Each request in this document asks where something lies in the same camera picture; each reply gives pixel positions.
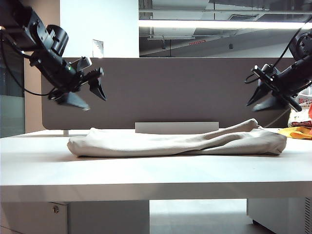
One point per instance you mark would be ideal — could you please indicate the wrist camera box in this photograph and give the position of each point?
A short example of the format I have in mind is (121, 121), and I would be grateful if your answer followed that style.
(269, 69)
(83, 64)

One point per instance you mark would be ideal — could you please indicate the grey fabric desk divider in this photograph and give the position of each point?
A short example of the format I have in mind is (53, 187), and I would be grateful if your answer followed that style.
(170, 97)

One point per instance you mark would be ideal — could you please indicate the white cabinet with vent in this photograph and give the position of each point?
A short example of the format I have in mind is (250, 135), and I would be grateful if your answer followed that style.
(275, 214)

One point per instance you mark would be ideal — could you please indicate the metal wall plate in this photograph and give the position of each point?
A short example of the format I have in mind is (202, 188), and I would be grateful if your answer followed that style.
(98, 48)

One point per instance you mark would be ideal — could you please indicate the yellow cloth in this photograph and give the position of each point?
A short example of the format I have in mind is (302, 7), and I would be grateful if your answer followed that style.
(292, 132)

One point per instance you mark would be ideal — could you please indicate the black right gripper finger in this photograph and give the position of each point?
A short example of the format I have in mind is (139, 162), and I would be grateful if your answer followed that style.
(262, 92)
(273, 102)

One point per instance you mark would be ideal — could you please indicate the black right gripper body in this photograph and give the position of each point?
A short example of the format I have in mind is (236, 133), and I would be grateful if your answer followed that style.
(292, 78)

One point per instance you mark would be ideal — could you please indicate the beige T-shirt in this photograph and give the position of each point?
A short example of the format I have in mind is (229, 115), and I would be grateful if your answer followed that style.
(146, 145)

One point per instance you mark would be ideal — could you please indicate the white divider bracket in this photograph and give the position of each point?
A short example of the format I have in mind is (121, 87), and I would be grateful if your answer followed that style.
(66, 132)

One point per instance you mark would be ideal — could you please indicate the long ceiling light strip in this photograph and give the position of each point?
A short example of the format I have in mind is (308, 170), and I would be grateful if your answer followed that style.
(219, 24)

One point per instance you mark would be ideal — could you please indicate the ceiling air vent grille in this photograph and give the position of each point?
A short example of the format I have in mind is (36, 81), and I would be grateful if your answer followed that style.
(242, 17)

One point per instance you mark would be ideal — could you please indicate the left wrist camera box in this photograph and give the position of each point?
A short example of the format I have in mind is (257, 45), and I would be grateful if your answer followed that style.
(83, 64)

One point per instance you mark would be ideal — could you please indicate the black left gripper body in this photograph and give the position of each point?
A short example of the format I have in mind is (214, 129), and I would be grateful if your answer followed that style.
(58, 73)

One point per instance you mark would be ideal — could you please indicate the red ceiling sign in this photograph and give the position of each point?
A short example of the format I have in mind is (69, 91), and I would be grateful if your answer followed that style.
(197, 43)

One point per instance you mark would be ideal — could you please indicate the white drawer cabinet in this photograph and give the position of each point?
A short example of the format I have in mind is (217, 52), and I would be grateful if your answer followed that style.
(97, 217)

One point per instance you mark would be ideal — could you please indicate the round silver drawer lock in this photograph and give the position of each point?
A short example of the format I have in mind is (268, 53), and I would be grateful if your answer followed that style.
(55, 209)

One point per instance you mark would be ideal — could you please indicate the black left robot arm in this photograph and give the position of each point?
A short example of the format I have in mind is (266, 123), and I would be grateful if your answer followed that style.
(29, 31)

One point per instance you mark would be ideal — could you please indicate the printed plastic snack bag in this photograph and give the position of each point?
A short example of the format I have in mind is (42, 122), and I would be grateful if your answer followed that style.
(302, 122)

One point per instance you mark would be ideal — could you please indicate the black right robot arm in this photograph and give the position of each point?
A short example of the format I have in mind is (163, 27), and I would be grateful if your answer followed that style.
(302, 45)

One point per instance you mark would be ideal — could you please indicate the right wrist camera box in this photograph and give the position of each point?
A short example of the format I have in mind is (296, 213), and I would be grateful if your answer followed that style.
(269, 69)

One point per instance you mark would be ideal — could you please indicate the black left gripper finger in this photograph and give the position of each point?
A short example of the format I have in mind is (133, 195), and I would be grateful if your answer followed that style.
(73, 101)
(97, 87)

